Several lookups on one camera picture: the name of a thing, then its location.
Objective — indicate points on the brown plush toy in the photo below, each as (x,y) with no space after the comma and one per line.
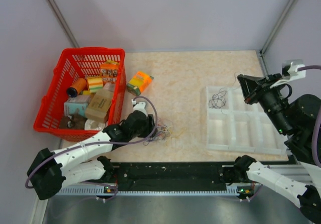
(73,122)

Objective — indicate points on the left aluminium corner post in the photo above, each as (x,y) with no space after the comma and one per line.
(63,23)

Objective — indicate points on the white compartment tray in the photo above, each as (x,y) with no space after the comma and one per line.
(234,126)

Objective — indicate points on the orange cylindrical can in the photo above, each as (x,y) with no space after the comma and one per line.
(75,89)

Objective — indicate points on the right aluminium corner post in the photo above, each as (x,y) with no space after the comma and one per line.
(278,25)

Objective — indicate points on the brown cardboard box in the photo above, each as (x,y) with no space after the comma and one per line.
(98,108)

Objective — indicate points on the white crumpled bag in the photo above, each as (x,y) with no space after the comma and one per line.
(91,125)

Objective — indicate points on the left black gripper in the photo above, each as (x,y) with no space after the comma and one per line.
(150,126)

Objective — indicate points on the orange green sponge box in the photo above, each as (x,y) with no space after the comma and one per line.
(138,84)

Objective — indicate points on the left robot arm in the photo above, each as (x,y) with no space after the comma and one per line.
(85,161)

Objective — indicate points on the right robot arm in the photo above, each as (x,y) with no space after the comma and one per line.
(300,120)

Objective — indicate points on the aluminium corner post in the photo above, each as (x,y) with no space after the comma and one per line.
(278,25)
(63,23)

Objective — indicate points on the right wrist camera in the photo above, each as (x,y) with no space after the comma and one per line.
(290,72)

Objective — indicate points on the yellow green striped sponge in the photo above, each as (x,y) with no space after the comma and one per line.
(94,84)

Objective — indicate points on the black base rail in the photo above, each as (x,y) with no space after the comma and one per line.
(163,177)

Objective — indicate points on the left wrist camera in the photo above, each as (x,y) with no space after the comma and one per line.
(139,106)

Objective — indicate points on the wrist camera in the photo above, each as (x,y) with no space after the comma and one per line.
(290,72)
(139,106)

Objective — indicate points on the light blue carton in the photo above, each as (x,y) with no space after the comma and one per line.
(77,105)

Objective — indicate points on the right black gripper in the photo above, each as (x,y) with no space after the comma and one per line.
(250,86)

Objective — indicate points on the orange snack box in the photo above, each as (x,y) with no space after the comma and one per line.
(109,71)

